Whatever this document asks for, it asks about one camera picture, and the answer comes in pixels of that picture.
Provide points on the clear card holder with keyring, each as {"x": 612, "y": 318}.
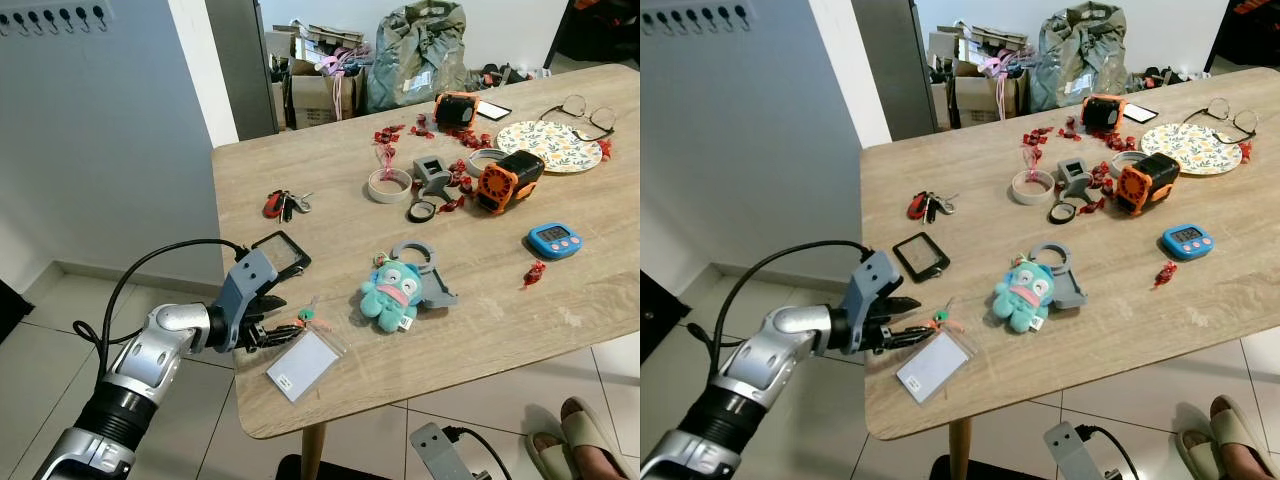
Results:
{"x": 930, "y": 368}
{"x": 300, "y": 366}

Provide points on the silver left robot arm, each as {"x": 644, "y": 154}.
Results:
{"x": 775, "y": 345}
{"x": 150, "y": 352}

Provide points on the red key bunch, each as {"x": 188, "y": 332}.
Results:
{"x": 274, "y": 204}
{"x": 917, "y": 206}

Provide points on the teal plush toy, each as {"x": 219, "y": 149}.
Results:
{"x": 1020, "y": 295}
{"x": 388, "y": 295}

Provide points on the wooden table leg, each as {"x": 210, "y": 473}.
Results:
{"x": 960, "y": 450}
{"x": 312, "y": 455}

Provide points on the beige tape roll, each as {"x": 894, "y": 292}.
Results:
{"x": 390, "y": 197}
{"x": 1033, "y": 199}

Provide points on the small grey plastic device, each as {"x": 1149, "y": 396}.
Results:
{"x": 1074, "y": 180}
{"x": 432, "y": 178}

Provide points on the red wrapped candy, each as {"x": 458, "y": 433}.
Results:
{"x": 463, "y": 178}
{"x": 1103, "y": 179}
{"x": 1091, "y": 205}
{"x": 535, "y": 272}
{"x": 1034, "y": 138}
{"x": 1247, "y": 150}
{"x": 1068, "y": 129}
{"x": 423, "y": 128}
{"x": 388, "y": 136}
{"x": 604, "y": 148}
{"x": 1122, "y": 141}
{"x": 452, "y": 203}
{"x": 480, "y": 139}
{"x": 1166, "y": 272}

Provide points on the brown cardboard box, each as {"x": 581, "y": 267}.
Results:
{"x": 985, "y": 100}
{"x": 320, "y": 100}

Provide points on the black case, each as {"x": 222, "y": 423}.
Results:
{"x": 660, "y": 320}
{"x": 12, "y": 310}

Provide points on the dark grey door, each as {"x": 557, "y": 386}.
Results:
{"x": 895, "y": 70}
{"x": 242, "y": 70}

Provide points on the small orange black device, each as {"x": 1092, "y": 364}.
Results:
{"x": 1103, "y": 112}
{"x": 457, "y": 110}

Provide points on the large orange black device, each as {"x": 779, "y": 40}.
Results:
{"x": 515, "y": 170}
{"x": 1155, "y": 172}

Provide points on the blue digital timer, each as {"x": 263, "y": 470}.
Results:
{"x": 555, "y": 240}
{"x": 1187, "y": 240}

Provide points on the beige slide sandal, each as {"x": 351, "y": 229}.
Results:
{"x": 590, "y": 425}
{"x": 545, "y": 455}
{"x": 1240, "y": 422}
{"x": 1195, "y": 455}

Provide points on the grey green plastic bag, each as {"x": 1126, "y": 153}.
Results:
{"x": 1080, "y": 55}
{"x": 420, "y": 55}

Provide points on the floral patterned plate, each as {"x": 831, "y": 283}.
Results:
{"x": 1190, "y": 148}
{"x": 550, "y": 145}

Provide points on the black rimmed glasses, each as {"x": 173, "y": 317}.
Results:
{"x": 603, "y": 120}
{"x": 1245, "y": 122}

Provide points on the black cabinet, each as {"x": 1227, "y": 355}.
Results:
{"x": 600, "y": 30}
{"x": 1245, "y": 30}

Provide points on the black rectangular frame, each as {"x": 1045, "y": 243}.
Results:
{"x": 908, "y": 265}
{"x": 298, "y": 248}

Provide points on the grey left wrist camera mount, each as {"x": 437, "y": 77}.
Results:
{"x": 246, "y": 275}
{"x": 875, "y": 275}

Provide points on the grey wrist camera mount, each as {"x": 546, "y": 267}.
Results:
{"x": 246, "y": 275}
{"x": 1068, "y": 456}
{"x": 432, "y": 456}
{"x": 875, "y": 275}

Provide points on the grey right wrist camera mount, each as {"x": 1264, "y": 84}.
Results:
{"x": 1068, "y": 456}
{"x": 432, "y": 456}

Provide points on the metal wall hook rack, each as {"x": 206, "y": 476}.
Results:
{"x": 55, "y": 14}
{"x": 700, "y": 14}

